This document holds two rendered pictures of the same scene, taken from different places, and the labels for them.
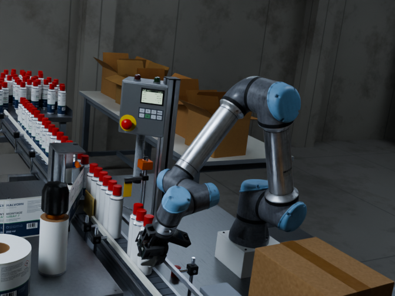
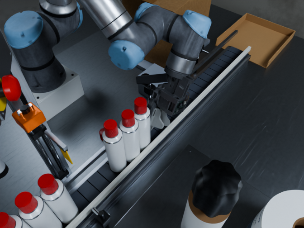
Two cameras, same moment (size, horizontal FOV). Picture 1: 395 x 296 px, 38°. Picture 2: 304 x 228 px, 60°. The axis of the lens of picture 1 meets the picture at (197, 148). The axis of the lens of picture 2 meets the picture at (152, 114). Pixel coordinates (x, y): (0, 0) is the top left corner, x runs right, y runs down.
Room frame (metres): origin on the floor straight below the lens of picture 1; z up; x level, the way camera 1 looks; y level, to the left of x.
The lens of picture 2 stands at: (1.88, 0.58, 1.59)
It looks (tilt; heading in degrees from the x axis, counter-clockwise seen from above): 50 degrees down; 250
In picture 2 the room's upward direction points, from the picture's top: straight up
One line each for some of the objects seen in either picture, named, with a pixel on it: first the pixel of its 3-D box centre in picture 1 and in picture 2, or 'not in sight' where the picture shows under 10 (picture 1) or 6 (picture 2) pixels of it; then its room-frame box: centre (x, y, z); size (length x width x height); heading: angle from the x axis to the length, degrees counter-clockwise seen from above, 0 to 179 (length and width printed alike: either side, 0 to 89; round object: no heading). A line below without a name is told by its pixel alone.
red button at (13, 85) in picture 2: (127, 124); (7, 88); (1.98, 0.26, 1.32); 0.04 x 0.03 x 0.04; 85
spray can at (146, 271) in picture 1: (146, 245); (141, 125); (1.75, 0.13, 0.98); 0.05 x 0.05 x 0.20
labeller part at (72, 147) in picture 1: (67, 147); not in sight; (2.22, 0.52, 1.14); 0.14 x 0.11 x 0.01; 30
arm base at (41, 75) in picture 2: (250, 226); (40, 68); (2.01, -0.23, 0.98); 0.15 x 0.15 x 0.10
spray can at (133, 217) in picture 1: (136, 232); (114, 147); (1.84, 0.18, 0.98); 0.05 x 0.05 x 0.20
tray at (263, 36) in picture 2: not in sight; (255, 38); (1.05, -0.28, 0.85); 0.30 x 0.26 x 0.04; 30
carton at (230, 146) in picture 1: (218, 121); not in sight; (3.81, -0.12, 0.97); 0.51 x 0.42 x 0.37; 126
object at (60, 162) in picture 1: (66, 178); not in sight; (2.23, 0.51, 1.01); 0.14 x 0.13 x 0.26; 30
